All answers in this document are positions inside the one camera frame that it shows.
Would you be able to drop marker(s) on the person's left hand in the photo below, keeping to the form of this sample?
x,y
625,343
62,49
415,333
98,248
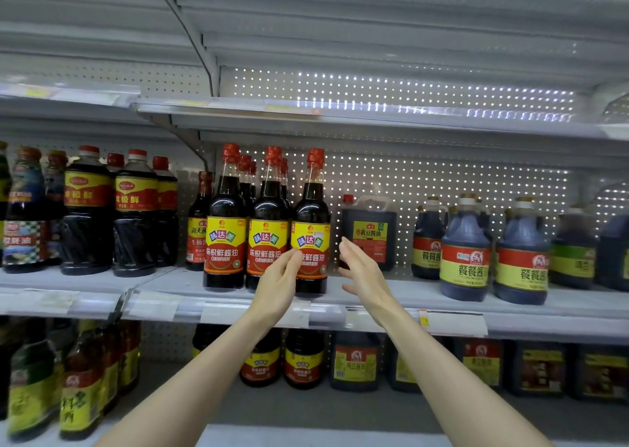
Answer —
x,y
275,289

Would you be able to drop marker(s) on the person's right hand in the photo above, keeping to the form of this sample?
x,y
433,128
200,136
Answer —
x,y
371,284

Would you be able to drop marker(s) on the person's right thumb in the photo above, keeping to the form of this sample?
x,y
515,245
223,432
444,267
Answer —
x,y
350,289

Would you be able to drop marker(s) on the person's left fingers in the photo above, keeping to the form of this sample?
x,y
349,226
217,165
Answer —
x,y
287,264

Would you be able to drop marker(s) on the person's right forearm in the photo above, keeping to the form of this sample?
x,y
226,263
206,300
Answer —
x,y
442,387

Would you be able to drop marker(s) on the person's left forearm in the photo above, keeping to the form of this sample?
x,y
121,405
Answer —
x,y
196,387

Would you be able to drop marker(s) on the square dark soy sauce jug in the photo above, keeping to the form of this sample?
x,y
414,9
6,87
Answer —
x,y
368,230

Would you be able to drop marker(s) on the group of tall soy sauce bottles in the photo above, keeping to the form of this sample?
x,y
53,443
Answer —
x,y
225,225

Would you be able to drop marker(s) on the dark jug red yellow label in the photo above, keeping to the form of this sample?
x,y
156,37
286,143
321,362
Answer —
x,y
355,363
404,370
481,363

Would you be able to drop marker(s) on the small yellow price tag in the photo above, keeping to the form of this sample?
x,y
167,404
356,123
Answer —
x,y
424,319

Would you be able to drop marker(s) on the white paper price tag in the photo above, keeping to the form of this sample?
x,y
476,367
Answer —
x,y
155,305
457,324
223,313
44,301

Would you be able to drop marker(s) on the round dark soy bottle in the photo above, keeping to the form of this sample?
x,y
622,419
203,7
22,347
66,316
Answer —
x,y
261,360
206,336
303,360

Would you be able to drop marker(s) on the blue bottle red yellow label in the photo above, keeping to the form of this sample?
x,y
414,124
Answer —
x,y
464,250
427,240
485,220
521,252

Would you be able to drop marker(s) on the small red label soy bottle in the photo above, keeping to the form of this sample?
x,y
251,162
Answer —
x,y
197,225

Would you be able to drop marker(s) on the large red cap soy bottle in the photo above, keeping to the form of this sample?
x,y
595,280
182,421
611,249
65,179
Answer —
x,y
167,210
115,161
87,210
136,213

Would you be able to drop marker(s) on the perforated white back panel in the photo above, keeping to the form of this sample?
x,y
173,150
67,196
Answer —
x,y
442,176

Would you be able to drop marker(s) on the white metal shelf board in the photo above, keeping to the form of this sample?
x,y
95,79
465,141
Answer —
x,y
69,95
516,314
373,115
59,282

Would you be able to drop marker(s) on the cooking wine bottle yellow label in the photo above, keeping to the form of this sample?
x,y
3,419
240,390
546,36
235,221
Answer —
x,y
29,382
111,363
81,392
129,353

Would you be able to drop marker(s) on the dark jug brown yellow label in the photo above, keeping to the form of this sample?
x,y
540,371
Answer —
x,y
535,370
599,375

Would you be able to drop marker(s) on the dark bottle green label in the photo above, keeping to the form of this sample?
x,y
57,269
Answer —
x,y
572,247

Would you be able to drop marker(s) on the checkered label oyster sauce bottle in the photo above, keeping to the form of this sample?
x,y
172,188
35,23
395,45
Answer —
x,y
55,191
24,210

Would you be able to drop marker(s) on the dark bottle yellow label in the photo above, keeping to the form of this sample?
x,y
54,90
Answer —
x,y
614,252

